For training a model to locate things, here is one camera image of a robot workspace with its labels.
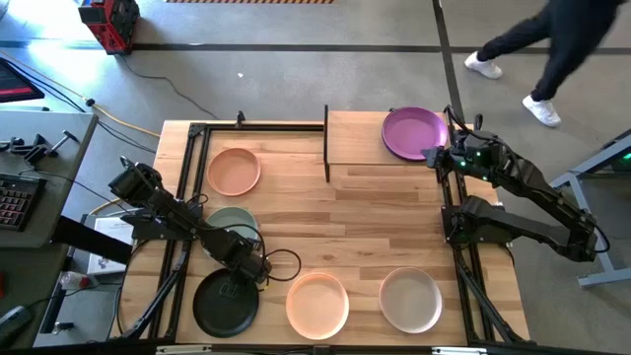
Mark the black keyboard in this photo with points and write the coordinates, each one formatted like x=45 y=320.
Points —
x=20 y=202

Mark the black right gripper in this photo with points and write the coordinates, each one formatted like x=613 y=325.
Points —
x=468 y=155

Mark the orange plate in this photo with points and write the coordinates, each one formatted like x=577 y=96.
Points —
x=233 y=172

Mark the black clamp tool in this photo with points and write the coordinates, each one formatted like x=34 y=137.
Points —
x=34 y=150

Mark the sage green plate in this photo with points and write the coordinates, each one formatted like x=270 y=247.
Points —
x=231 y=217

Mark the black device with green light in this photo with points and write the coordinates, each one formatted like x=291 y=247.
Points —
x=622 y=158

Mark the red black equipment case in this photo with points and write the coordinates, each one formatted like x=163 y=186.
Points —
x=111 y=24

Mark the purple plate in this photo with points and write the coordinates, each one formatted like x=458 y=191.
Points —
x=411 y=133

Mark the peach plate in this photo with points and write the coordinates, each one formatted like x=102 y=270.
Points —
x=317 y=305

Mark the beige plate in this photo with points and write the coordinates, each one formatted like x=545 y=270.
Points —
x=410 y=301

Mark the person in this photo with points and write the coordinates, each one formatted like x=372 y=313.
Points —
x=567 y=29

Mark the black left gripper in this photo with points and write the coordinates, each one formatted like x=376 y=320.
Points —
x=249 y=271

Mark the black plate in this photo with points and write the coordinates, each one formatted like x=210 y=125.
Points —
x=222 y=315

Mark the grey desk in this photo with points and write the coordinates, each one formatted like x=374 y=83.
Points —
x=59 y=197

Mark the clear plastic bottle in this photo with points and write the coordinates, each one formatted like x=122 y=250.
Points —
x=74 y=281

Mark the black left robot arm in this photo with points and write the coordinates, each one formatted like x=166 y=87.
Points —
x=172 y=217

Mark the black beam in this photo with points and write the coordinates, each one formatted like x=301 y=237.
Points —
x=89 y=239

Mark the white paper booklet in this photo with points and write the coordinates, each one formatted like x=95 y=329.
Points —
x=108 y=229

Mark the grey metal stand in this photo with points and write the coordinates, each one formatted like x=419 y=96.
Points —
x=604 y=277

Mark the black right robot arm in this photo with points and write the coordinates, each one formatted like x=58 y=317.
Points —
x=542 y=190

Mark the black computer mouse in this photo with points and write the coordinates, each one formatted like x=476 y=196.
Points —
x=15 y=323

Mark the silver bracket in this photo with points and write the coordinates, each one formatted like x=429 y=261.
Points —
x=182 y=350
x=458 y=351

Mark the black monitor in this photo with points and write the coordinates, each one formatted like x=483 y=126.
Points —
x=15 y=84

